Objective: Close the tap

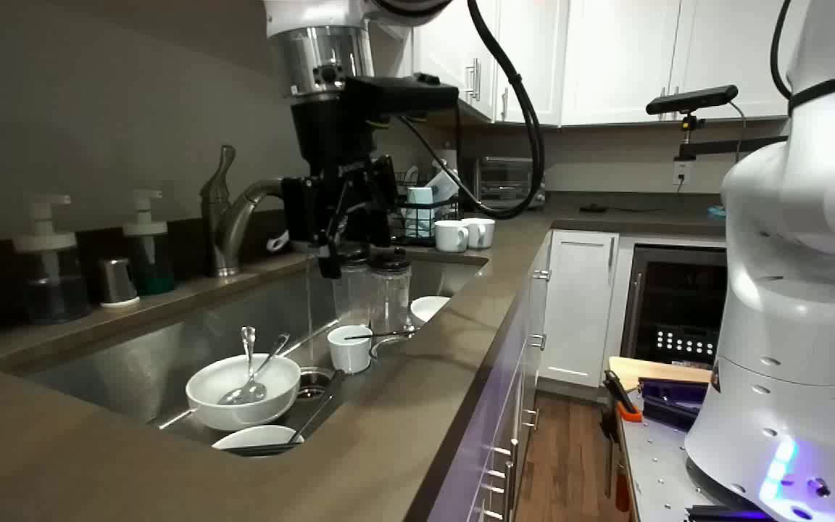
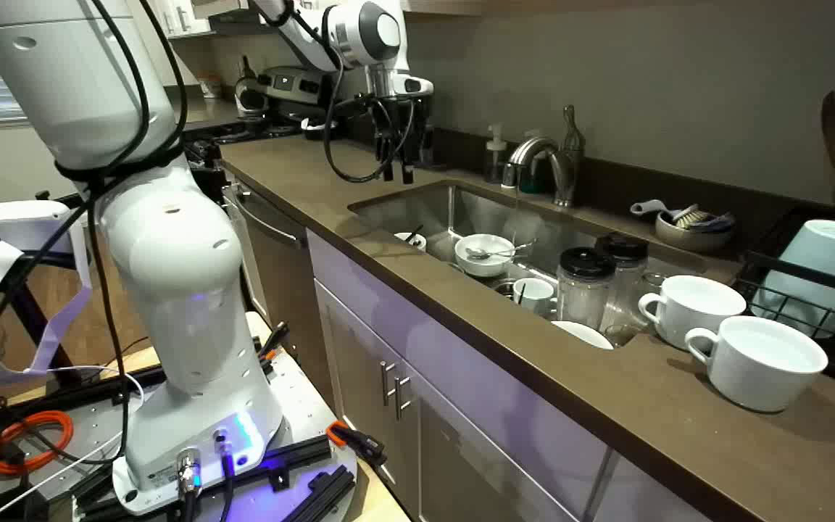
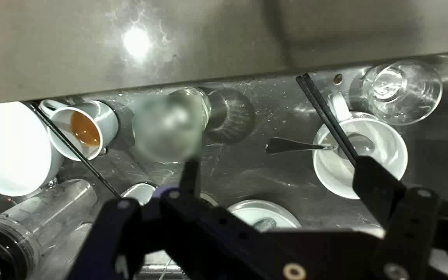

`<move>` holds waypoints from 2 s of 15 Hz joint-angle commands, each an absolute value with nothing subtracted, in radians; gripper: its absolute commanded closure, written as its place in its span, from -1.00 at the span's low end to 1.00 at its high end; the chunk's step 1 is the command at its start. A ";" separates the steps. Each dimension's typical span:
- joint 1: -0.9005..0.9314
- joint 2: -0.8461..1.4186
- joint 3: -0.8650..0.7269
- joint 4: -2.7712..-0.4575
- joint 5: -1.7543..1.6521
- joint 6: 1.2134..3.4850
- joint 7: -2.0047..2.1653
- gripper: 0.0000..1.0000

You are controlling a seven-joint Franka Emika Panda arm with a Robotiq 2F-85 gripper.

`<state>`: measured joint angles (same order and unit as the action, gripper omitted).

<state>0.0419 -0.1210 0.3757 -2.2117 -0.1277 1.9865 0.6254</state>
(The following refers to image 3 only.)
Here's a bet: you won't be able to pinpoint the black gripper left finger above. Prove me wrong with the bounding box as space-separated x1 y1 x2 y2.
68 156 309 280

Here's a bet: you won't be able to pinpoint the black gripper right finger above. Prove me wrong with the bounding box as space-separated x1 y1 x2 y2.
352 156 448 280

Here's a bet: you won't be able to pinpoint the small white cup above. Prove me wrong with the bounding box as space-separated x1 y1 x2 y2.
122 181 159 207

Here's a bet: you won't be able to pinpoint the white ceramic bowl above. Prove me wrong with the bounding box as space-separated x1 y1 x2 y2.
312 111 411 203
0 100 66 200

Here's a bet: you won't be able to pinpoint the clear blender jar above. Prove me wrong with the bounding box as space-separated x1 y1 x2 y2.
0 178 100 280

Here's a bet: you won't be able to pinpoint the thin black chopstick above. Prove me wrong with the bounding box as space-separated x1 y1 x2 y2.
295 72 363 168
26 102 124 200

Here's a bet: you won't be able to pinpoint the clear drinking glass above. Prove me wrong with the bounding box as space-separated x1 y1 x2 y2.
362 60 446 128
131 86 214 167

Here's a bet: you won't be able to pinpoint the white mug with coffee stain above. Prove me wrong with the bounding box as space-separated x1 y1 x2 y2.
38 98 121 164

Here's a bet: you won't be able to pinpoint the metal spoon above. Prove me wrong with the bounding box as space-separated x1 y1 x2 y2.
265 133 377 158

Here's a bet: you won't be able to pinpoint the small white dish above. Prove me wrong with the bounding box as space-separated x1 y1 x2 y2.
226 198 303 231

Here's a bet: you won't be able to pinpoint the metal sink drain strainer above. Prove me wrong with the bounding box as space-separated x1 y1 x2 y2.
203 88 257 145

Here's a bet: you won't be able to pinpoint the stainless steel sink basin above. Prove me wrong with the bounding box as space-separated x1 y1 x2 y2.
0 52 448 280

